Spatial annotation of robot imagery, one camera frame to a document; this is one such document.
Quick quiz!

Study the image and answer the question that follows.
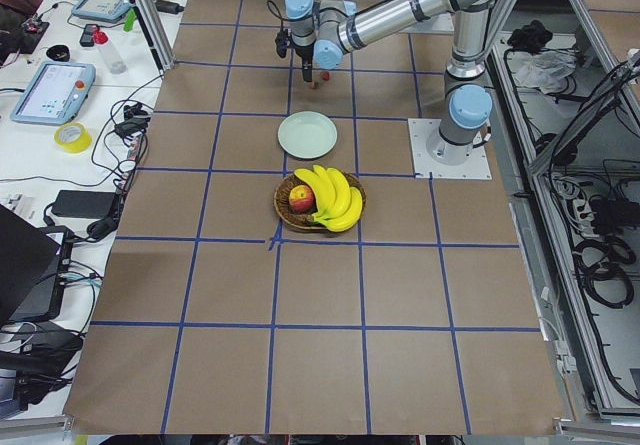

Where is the crumpled white cloth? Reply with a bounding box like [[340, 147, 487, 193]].
[[514, 51, 576, 94]]

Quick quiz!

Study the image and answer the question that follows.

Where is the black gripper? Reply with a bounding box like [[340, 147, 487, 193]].
[[298, 47, 314, 85]]

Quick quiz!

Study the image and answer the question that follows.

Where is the near blue teach pendant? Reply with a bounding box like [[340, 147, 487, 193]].
[[10, 61, 96, 126]]

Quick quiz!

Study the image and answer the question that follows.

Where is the black laptop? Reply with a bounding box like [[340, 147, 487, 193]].
[[1, 207, 72, 325]]

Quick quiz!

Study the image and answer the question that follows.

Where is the red yellow apple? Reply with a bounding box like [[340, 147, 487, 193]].
[[288, 184, 315, 214]]

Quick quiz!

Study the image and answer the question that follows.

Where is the light green plate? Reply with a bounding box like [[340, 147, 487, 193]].
[[277, 111, 338, 160]]

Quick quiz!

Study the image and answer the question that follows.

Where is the aluminium frame post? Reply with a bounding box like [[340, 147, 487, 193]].
[[129, 0, 175, 72]]

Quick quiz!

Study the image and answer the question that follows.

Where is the yellow banana bunch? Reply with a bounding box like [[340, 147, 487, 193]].
[[294, 164, 365, 233]]

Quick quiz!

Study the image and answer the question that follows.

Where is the far blue teach pendant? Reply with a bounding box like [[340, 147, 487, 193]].
[[71, 0, 131, 23]]

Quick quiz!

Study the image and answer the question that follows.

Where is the black cable bundle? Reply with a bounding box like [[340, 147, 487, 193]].
[[572, 234, 636, 310]]

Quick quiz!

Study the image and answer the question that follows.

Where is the clear plastic bottle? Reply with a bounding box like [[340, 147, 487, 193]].
[[92, 28, 127, 74]]

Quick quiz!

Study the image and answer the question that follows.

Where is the woven wicker basket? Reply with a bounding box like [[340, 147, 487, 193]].
[[274, 165, 366, 233]]

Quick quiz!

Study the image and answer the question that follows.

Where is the blue teach pendant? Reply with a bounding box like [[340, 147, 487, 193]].
[[10, 61, 96, 126], [71, 0, 131, 23]]

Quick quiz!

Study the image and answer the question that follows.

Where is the green marker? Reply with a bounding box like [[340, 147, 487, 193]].
[[123, 8, 137, 32]]

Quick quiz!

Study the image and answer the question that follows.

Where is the black power brick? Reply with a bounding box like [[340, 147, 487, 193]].
[[51, 190, 117, 219]]

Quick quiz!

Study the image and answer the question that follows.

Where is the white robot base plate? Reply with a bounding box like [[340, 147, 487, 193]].
[[408, 118, 492, 180]]

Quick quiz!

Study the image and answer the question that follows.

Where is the yellow tape roll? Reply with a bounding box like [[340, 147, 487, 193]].
[[54, 122, 92, 154]]

